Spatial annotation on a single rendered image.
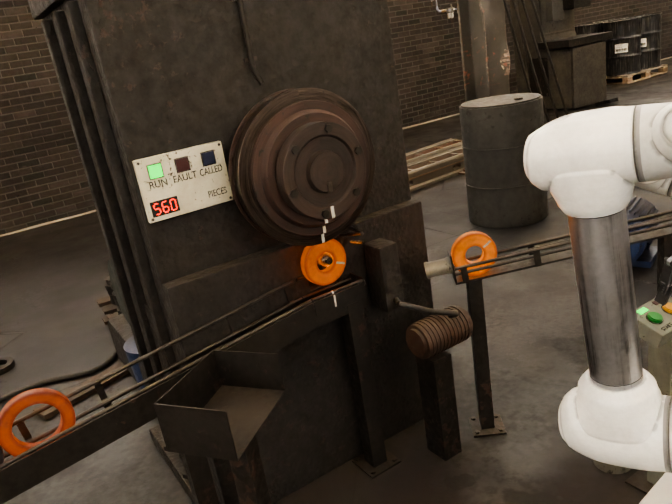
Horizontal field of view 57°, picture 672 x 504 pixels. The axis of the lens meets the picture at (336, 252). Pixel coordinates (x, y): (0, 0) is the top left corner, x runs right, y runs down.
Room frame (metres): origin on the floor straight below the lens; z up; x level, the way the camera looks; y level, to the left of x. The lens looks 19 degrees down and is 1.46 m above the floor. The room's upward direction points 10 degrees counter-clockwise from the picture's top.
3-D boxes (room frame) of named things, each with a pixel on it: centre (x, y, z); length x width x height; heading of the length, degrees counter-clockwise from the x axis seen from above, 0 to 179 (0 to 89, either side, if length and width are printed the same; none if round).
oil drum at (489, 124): (4.45, -1.34, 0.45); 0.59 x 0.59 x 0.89
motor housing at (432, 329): (1.90, -0.31, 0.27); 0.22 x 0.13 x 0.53; 120
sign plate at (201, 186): (1.77, 0.40, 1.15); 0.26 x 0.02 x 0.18; 120
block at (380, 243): (1.98, -0.15, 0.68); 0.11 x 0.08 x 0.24; 30
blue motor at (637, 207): (3.33, -1.70, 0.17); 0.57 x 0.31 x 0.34; 140
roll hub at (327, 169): (1.76, 0.00, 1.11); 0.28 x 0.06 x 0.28; 120
